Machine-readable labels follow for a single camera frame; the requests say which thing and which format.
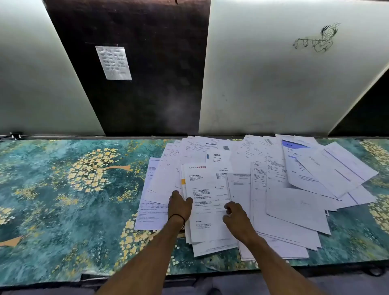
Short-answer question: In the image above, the person's left hand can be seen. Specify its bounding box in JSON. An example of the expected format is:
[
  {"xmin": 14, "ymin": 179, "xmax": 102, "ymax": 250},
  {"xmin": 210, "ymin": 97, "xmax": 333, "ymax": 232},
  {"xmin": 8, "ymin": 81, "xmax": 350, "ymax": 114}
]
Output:
[{"xmin": 167, "ymin": 190, "xmax": 194, "ymax": 227}]

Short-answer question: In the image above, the person's right hand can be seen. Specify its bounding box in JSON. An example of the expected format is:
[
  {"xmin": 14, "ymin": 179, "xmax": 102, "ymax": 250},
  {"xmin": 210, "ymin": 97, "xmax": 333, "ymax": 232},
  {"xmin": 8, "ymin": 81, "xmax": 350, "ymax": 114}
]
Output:
[{"xmin": 223, "ymin": 201, "xmax": 259, "ymax": 244}]

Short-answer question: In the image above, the white document sheet red header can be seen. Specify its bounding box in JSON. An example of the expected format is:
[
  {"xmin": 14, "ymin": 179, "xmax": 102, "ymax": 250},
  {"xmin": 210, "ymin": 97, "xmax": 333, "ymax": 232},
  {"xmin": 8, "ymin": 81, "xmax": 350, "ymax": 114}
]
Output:
[{"xmin": 181, "ymin": 164, "xmax": 234, "ymax": 244}]

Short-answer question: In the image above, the person's right forearm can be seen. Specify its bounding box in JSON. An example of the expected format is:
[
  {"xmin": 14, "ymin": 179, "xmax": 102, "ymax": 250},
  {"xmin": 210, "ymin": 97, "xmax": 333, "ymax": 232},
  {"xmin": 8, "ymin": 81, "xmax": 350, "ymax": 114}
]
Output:
[{"xmin": 239, "ymin": 234, "xmax": 328, "ymax": 295}]

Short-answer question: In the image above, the person's left forearm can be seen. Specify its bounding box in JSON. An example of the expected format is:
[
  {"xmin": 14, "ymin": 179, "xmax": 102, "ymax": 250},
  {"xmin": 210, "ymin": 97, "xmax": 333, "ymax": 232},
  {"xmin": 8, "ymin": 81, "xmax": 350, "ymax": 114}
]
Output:
[{"xmin": 96, "ymin": 216, "xmax": 186, "ymax": 295}]

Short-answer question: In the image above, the black wrist band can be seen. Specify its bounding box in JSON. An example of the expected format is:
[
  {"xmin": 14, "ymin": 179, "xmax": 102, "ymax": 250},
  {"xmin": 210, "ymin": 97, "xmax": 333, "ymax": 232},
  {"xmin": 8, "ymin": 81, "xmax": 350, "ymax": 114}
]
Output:
[{"xmin": 168, "ymin": 214, "xmax": 186, "ymax": 230}]

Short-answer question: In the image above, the pile of white paper documents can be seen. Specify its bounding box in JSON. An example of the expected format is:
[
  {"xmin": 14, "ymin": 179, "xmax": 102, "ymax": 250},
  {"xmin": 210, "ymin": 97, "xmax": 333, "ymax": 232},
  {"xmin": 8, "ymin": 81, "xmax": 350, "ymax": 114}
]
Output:
[{"xmin": 134, "ymin": 134, "xmax": 379, "ymax": 262}]

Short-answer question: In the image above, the teal floral table cover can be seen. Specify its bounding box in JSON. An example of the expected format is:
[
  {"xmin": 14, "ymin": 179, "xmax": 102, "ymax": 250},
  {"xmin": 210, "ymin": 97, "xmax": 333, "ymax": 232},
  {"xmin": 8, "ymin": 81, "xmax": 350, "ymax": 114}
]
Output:
[{"xmin": 0, "ymin": 137, "xmax": 389, "ymax": 288}]

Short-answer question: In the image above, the dark brown wooden panel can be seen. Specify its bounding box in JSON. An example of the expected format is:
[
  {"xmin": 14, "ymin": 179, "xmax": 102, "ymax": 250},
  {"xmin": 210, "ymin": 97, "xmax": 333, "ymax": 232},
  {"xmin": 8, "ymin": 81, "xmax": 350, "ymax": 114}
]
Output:
[{"xmin": 43, "ymin": 0, "xmax": 212, "ymax": 137}]

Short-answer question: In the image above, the white board panel with drawing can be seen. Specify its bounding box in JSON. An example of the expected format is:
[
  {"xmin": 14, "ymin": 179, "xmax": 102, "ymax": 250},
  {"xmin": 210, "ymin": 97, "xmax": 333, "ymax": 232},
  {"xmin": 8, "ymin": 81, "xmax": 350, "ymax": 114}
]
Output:
[{"xmin": 198, "ymin": 0, "xmax": 389, "ymax": 137}]

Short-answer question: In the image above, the grey embossed paper sticker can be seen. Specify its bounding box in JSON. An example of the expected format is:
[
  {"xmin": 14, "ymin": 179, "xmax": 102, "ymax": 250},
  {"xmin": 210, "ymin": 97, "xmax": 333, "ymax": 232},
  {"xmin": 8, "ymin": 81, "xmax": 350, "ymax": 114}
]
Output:
[{"xmin": 95, "ymin": 46, "xmax": 133, "ymax": 81}]

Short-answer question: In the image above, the plain white board panel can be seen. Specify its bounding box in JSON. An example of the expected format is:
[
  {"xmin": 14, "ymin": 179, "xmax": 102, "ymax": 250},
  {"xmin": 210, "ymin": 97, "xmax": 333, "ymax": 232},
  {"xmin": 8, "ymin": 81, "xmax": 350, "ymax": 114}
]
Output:
[{"xmin": 0, "ymin": 0, "xmax": 106, "ymax": 137}]

